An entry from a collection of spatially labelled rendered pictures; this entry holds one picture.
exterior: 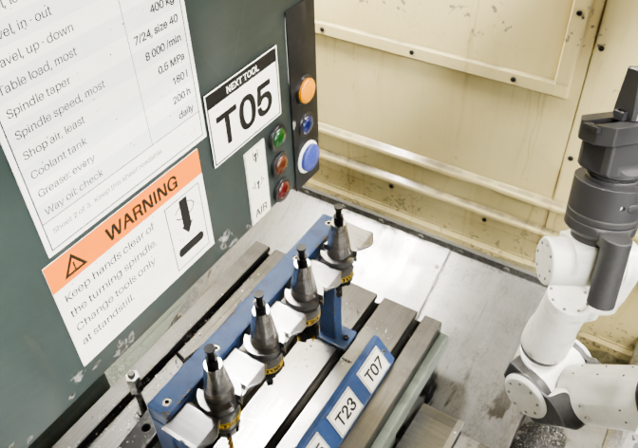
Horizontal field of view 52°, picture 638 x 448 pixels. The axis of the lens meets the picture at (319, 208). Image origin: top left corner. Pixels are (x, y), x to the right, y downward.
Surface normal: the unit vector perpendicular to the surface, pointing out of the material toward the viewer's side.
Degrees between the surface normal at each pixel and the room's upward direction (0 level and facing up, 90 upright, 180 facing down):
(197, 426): 0
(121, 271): 90
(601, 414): 90
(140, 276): 90
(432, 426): 7
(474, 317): 24
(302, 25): 90
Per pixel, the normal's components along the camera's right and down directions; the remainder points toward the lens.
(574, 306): 0.05, -0.69
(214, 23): 0.85, 0.33
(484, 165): -0.53, 0.57
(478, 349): -0.24, -0.45
